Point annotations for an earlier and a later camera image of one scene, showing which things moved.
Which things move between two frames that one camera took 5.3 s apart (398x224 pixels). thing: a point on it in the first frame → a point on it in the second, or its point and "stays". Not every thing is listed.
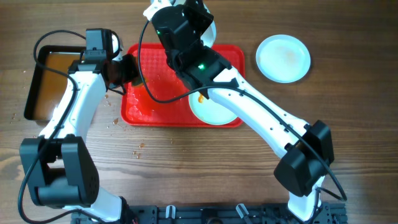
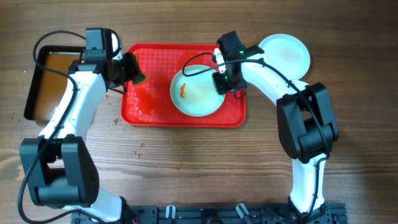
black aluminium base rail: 225,214 stays
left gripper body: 125,70 stays
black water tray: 48,88 stays
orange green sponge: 138,81 stays
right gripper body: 198,21 → 224,83
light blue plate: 208,35 → 288,53
